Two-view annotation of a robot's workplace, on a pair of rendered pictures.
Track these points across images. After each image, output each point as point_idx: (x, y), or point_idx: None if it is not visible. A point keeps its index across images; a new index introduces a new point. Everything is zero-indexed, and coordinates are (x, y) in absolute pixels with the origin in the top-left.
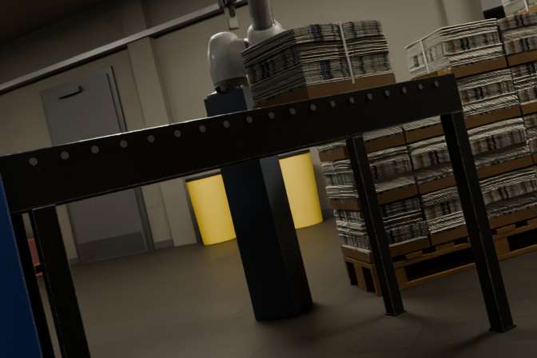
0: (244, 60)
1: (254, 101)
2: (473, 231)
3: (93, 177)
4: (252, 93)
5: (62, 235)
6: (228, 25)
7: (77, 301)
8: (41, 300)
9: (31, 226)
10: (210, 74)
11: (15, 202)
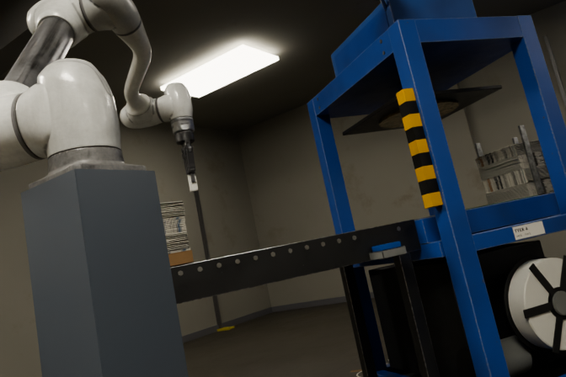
0: (183, 209)
1: (188, 245)
2: None
3: None
4: (186, 238)
5: (341, 277)
6: (197, 187)
7: (348, 307)
8: (408, 320)
9: (353, 268)
10: (117, 127)
11: None
